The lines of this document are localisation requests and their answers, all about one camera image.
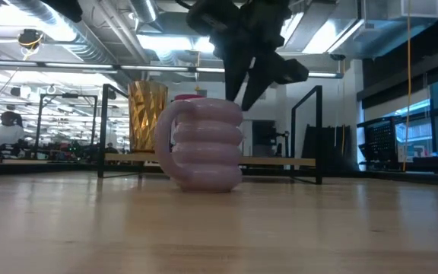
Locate long ceiling light strip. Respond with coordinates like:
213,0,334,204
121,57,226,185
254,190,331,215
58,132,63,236
0,59,344,79

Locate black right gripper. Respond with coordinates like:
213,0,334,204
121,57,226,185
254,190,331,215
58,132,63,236
186,0,293,112

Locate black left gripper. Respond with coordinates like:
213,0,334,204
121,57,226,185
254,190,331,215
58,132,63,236
40,0,84,23

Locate round silver ceiling duct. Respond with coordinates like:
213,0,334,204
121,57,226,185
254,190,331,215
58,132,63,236
129,0,159,23

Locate silver corrugated ceiling duct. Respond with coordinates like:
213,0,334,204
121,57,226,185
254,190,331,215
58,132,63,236
9,0,117,65

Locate pink ribbed ceramic mug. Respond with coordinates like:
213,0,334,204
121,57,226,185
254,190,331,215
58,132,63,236
154,97,244,193

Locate black metal wood shelf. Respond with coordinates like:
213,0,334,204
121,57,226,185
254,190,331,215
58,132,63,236
97,83,324,186

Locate black metal frame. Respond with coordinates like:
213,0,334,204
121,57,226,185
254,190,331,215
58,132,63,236
38,93,99,154

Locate amber faceted plastic tumbler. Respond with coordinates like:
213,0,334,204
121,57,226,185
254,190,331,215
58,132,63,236
127,80,169,154

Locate black leaning panels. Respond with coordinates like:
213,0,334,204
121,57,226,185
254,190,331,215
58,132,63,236
302,124,360,173

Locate person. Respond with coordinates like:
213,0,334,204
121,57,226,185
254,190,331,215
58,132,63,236
0,110,27,148

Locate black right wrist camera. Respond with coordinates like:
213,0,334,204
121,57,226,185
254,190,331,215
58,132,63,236
274,56,310,85

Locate black ceiling-hung device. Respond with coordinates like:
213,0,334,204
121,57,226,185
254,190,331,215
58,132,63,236
17,28,46,51

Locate black perforated crate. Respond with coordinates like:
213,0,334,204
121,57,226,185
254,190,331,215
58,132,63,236
357,117,401,171

